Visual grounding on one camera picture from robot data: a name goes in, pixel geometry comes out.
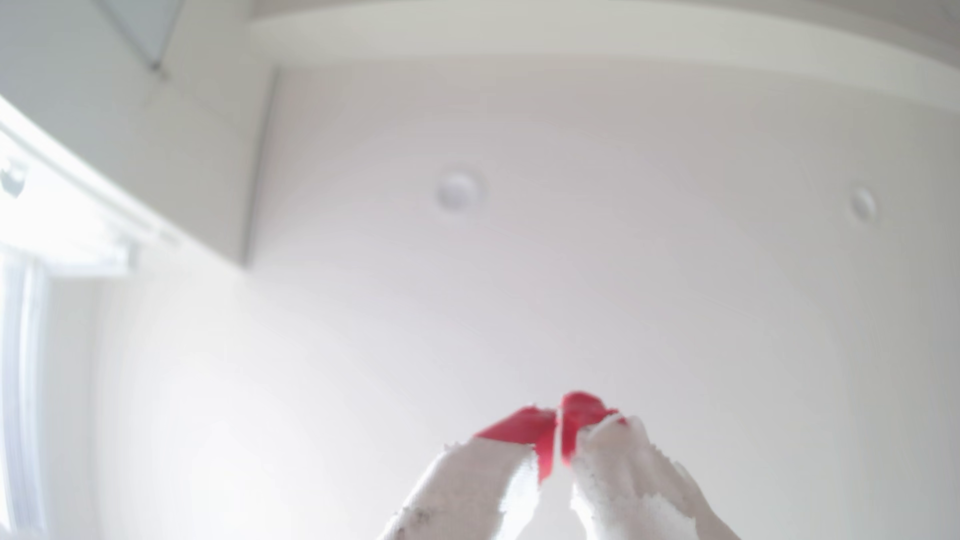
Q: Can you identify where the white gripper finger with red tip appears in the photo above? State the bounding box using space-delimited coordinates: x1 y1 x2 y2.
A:
561 390 741 540
378 407 558 540

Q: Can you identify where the round white ceiling light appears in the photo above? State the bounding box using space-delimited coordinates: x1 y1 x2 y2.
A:
435 170 482 213

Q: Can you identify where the white curtain rail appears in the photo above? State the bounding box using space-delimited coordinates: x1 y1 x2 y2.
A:
0 97 181 280

